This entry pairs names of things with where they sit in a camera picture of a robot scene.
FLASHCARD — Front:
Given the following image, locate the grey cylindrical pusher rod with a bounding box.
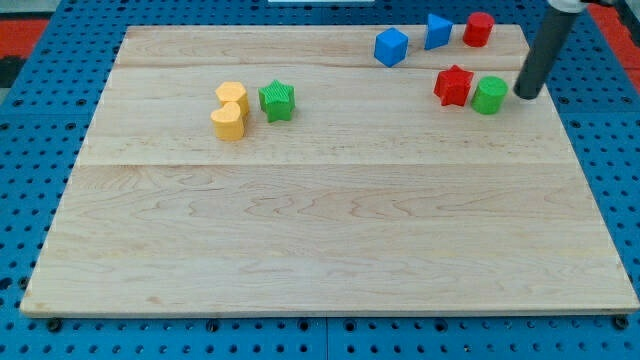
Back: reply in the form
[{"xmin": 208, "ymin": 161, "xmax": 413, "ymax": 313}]
[{"xmin": 513, "ymin": 0, "xmax": 587, "ymax": 100}]

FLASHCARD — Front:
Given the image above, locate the red star block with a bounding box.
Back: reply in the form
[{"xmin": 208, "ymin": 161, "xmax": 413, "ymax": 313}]
[{"xmin": 434, "ymin": 65, "xmax": 474, "ymax": 106}]

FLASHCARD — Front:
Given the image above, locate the yellow heart block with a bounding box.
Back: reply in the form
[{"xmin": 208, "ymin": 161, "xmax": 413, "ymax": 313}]
[{"xmin": 210, "ymin": 102, "xmax": 245, "ymax": 141}]

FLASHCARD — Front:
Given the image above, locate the red cylinder block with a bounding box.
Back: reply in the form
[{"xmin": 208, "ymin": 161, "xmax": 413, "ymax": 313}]
[{"xmin": 463, "ymin": 12, "xmax": 495, "ymax": 47}]

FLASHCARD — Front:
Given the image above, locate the yellow hexagon block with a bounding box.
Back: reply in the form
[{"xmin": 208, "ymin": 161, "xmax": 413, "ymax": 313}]
[{"xmin": 215, "ymin": 81, "xmax": 250, "ymax": 116}]

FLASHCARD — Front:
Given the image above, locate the wooden board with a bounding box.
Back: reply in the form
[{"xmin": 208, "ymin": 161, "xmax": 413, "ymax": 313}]
[{"xmin": 21, "ymin": 25, "xmax": 639, "ymax": 319}]

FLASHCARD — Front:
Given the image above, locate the blue cube block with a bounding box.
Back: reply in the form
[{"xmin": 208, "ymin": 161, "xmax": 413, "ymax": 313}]
[{"xmin": 374, "ymin": 27, "xmax": 409, "ymax": 67}]

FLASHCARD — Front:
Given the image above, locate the blue triangle block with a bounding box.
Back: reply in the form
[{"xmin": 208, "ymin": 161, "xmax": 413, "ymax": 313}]
[{"xmin": 424, "ymin": 13, "xmax": 453, "ymax": 50}]

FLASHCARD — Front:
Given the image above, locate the green cylinder block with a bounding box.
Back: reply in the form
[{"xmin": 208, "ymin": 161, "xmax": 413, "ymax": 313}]
[{"xmin": 471, "ymin": 76, "xmax": 509, "ymax": 115}]

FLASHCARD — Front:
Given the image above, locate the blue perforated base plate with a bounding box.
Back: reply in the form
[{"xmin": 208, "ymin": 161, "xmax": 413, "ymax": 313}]
[{"xmin": 1, "ymin": 0, "xmax": 639, "ymax": 359}]

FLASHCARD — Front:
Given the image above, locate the green star block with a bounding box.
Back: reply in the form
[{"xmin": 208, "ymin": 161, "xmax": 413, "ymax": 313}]
[{"xmin": 258, "ymin": 80, "xmax": 295, "ymax": 123}]

